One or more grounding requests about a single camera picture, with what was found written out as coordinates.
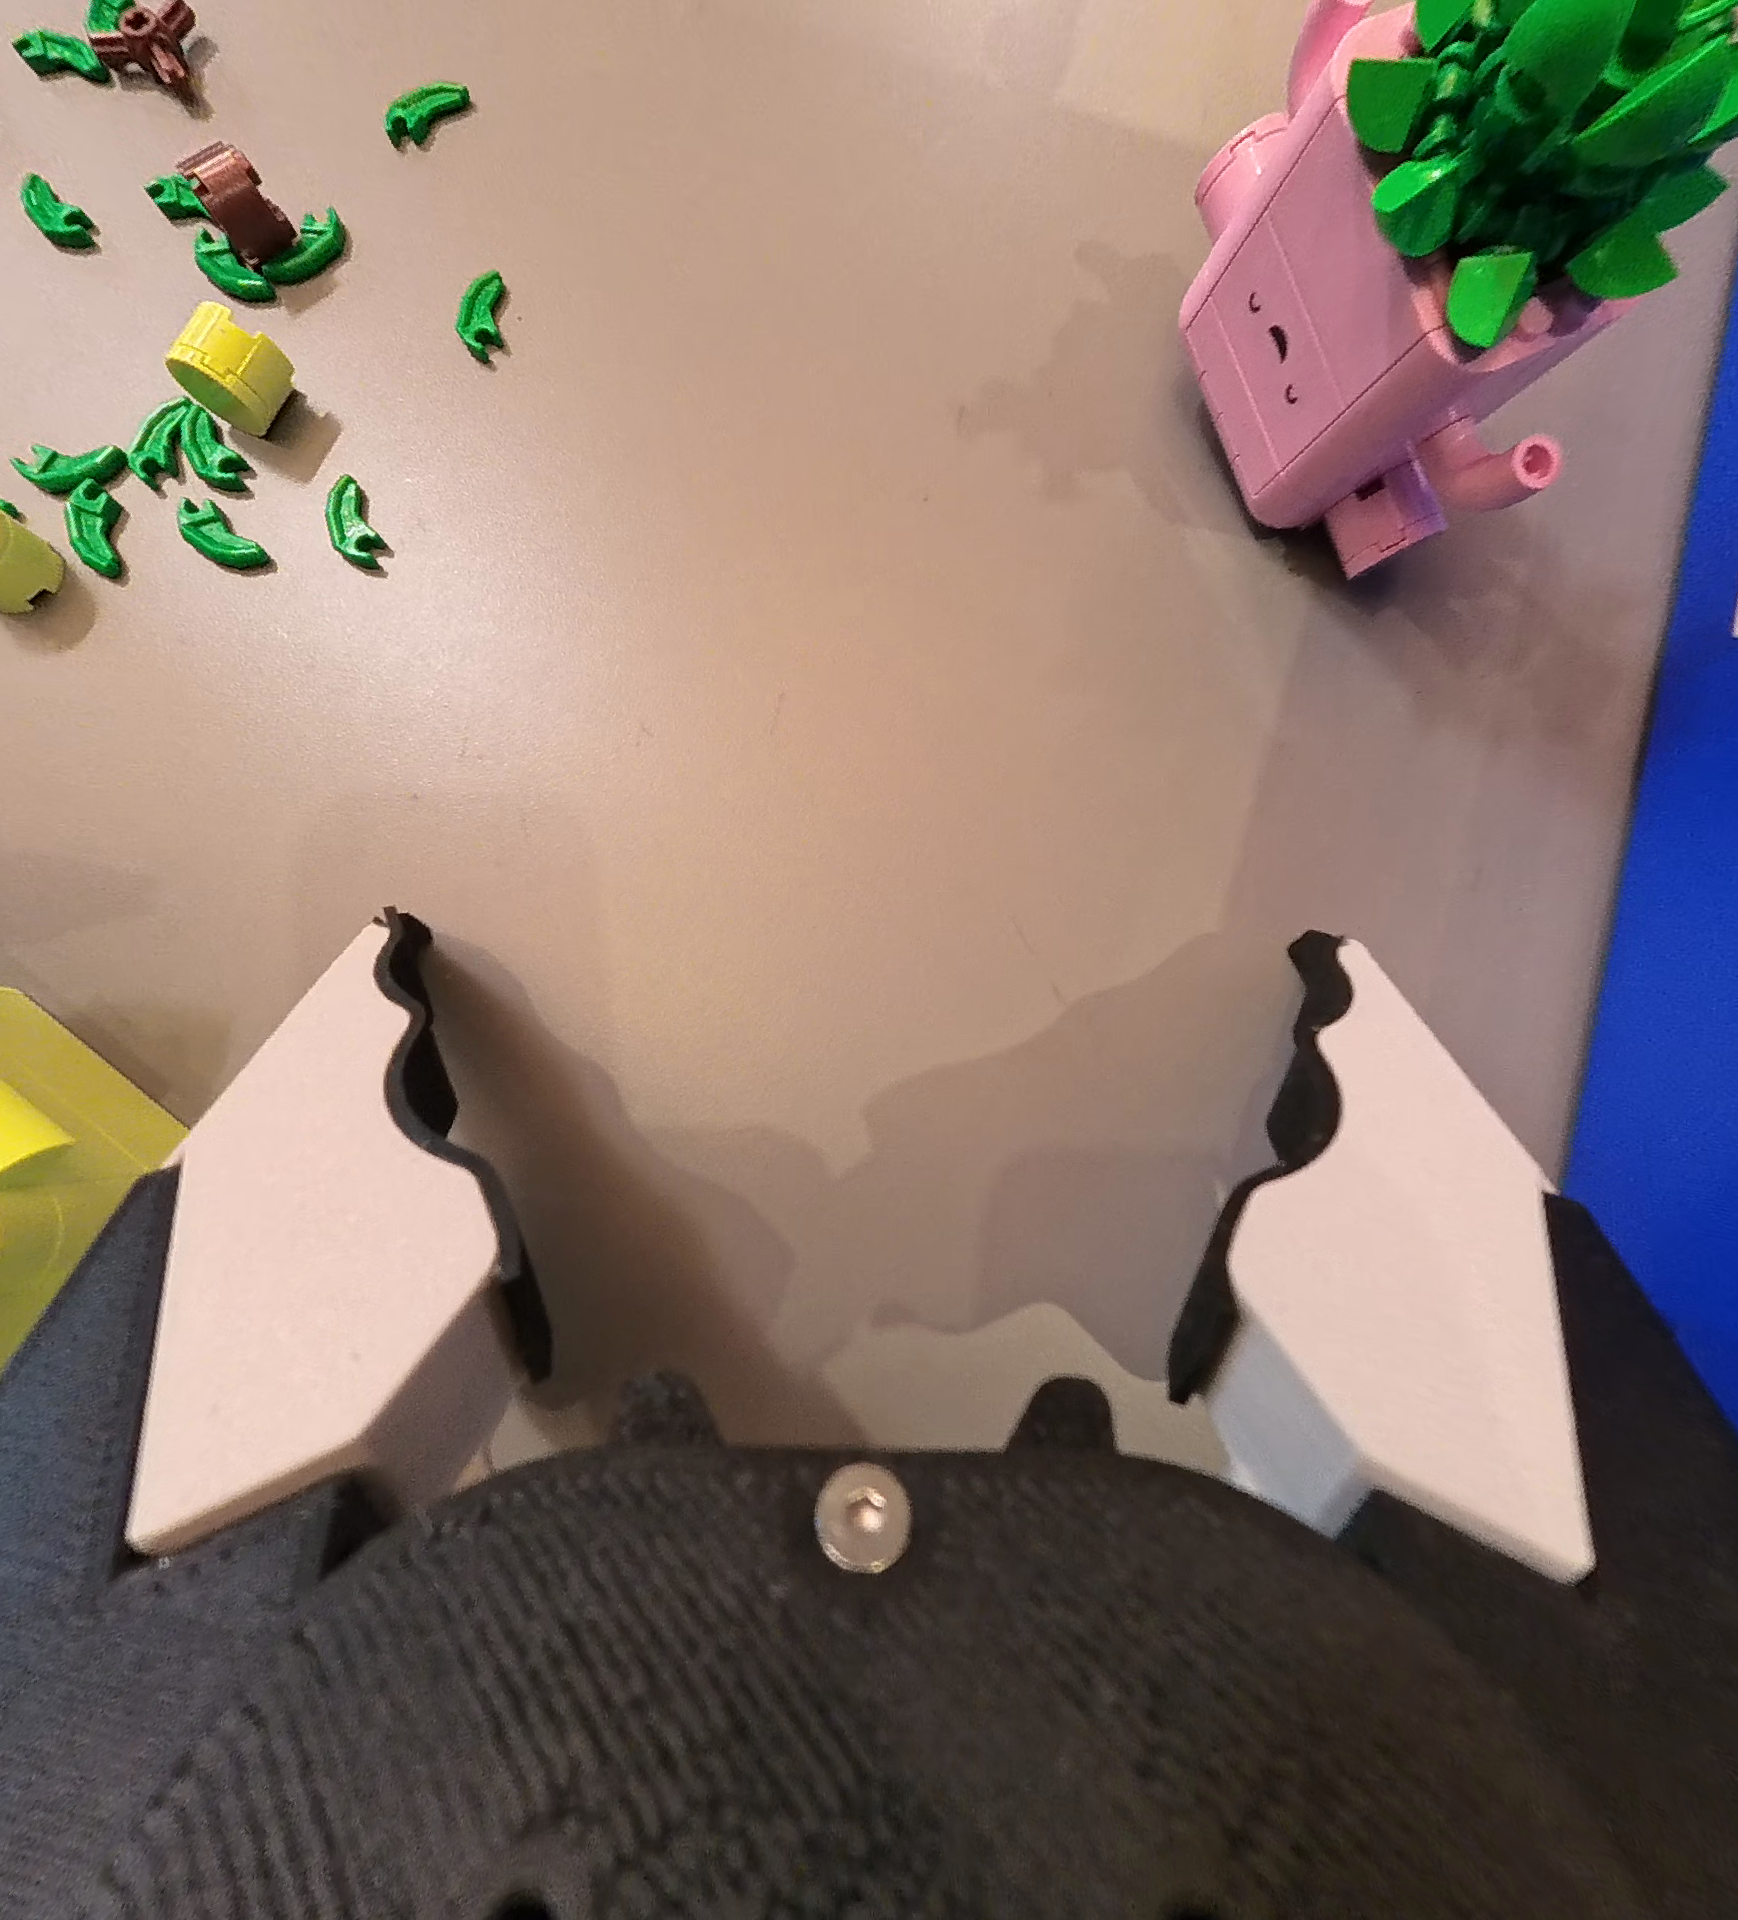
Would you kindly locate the brown stump brick piece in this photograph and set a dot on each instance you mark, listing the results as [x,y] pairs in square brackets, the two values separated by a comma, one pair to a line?
[236,196]

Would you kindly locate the blue storage bin with tag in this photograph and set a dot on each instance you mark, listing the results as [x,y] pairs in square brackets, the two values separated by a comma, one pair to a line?
[1708,899]

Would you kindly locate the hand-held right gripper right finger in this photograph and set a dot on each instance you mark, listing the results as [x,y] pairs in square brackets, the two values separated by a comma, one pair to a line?
[1410,1244]

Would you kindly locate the brown branched brick piece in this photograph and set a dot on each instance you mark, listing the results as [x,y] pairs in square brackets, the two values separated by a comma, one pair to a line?
[150,29]

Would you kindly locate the scattered green leaf pieces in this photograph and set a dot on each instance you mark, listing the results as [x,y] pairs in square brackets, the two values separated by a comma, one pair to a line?
[226,273]

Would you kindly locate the pink brick plant pot figure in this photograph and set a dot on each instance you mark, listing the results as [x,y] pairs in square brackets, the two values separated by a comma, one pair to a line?
[1306,345]

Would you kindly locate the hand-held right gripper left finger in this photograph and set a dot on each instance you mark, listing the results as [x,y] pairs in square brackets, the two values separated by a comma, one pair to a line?
[315,1198]

